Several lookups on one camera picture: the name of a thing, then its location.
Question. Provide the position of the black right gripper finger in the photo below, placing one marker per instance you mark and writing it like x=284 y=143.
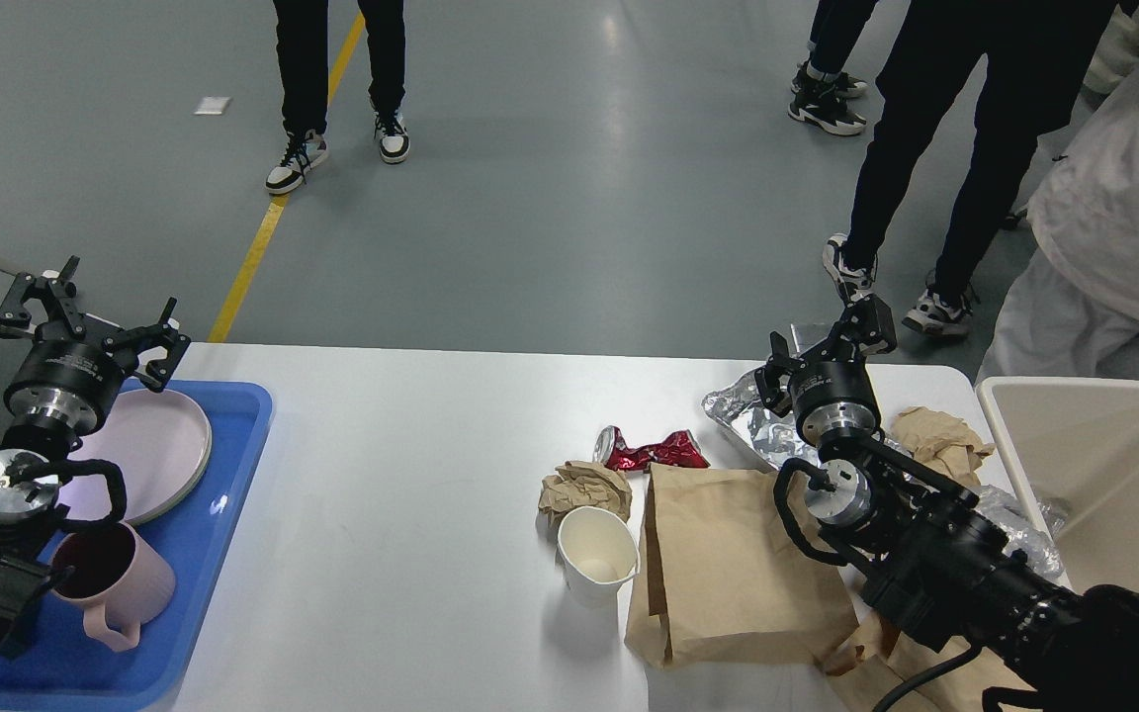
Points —
x=865 y=328
x=771 y=379

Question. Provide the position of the clear plastic wrap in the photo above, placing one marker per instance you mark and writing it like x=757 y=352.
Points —
x=1006 y=512

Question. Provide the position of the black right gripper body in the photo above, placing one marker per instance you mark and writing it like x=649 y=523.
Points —
x=830 y=396

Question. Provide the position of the crumpled brown paper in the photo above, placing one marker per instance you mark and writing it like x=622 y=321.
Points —
x=942 y=442

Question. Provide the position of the beige plastic bin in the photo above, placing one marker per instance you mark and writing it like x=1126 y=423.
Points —
x=1071 y=448

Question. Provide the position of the brown paper bag lower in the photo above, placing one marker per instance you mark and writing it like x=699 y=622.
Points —
x=876 y=657

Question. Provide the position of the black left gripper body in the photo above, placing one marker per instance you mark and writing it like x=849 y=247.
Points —
x=62 y=392

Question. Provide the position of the white paper cup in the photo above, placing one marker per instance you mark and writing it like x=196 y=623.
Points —
x=599 y=554

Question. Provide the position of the brown paper bag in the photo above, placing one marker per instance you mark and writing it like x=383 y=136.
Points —
x=721 y=581
x=876 y=657

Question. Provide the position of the pink plate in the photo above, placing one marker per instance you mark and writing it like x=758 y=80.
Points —
x=162 y=444

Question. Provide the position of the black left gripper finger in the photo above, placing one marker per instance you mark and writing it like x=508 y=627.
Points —
x=43 y=308
x=150 y=353

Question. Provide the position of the crumpled aluminium foil tray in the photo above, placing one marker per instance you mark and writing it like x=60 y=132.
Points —
x=772 y=438

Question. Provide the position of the pink mug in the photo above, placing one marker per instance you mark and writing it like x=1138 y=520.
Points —
x=116 y=579

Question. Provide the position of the person with black sneakers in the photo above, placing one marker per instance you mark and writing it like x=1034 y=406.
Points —
x=821 y=86

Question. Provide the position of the blue plastic tray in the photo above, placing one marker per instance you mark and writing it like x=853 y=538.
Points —
x=63 y=669

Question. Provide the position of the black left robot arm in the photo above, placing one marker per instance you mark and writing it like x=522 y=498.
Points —
x=43 y=493

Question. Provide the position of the person in black trousers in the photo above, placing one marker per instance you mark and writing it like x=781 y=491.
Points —
x=302 y=51

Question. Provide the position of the crushed red can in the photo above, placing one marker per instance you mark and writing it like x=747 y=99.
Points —
x=679 y=448

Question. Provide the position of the crumpled brown paper ball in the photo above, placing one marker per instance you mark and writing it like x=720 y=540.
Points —
x=576 y=484

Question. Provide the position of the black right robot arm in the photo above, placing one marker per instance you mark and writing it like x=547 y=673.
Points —
x=935 y=568

